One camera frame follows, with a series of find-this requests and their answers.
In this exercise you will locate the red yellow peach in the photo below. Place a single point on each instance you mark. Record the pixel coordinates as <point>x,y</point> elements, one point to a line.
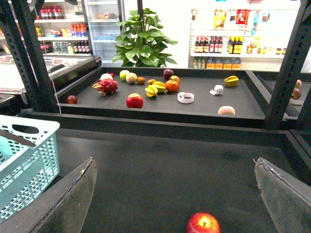
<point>175,78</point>

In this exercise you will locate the pale pink peach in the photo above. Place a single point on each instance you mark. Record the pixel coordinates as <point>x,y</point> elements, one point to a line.
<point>226,110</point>

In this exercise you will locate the black display shelf tray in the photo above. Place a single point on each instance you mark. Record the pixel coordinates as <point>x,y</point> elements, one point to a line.
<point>249,98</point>

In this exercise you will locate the pink dragon fruit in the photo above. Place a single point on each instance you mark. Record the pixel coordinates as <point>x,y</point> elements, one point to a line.
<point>106,86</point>

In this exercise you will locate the brown basket handle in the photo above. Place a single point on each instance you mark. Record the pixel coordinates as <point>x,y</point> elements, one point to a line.
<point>16,138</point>

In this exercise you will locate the yellow star fruit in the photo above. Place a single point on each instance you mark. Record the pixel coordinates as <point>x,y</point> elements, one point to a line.
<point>231,81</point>
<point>151,91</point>
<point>161,87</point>

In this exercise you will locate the yellow star fruit back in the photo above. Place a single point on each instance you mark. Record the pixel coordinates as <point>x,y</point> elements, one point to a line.
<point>161,87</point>

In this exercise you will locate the red apple on table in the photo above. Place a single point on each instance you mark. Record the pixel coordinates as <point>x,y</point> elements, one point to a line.
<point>203,223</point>

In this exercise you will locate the orange persimmon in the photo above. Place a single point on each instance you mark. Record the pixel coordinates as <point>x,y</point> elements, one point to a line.
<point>172,86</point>

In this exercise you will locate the white round fruit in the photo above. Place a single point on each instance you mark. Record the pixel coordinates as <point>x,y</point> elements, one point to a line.
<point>106,76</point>

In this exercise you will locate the dark purple plum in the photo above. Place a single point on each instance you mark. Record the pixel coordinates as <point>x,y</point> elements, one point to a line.
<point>167,73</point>

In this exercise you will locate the red apple on shelf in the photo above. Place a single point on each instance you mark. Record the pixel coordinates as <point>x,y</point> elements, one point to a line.
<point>134,100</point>

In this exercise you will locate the green apple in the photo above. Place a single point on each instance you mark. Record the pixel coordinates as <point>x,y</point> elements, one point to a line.
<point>123,74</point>

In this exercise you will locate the yellow star fruit front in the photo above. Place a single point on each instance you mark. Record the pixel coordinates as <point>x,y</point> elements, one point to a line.
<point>151,91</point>

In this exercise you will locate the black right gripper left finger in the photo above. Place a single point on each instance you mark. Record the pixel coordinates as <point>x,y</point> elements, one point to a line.
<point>62,208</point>

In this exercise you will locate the yellow star fruit right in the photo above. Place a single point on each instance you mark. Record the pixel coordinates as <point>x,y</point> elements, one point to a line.
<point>231,81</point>

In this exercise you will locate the green potted plant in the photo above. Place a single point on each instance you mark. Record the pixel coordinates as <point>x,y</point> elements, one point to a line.
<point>142,42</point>

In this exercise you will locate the white paper roll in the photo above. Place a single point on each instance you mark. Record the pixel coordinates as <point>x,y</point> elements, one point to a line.
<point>217,90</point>

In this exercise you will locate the brown kiwi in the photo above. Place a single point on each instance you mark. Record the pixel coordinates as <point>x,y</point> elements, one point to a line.
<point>141,80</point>
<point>151,81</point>

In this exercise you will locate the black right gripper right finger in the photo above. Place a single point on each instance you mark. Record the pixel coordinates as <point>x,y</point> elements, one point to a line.
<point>287,199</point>

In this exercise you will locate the small dark red apple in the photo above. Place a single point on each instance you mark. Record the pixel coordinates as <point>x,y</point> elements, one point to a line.
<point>71,99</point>

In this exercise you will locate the light blue plastic basket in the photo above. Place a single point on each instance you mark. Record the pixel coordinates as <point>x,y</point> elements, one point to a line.
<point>25,172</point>

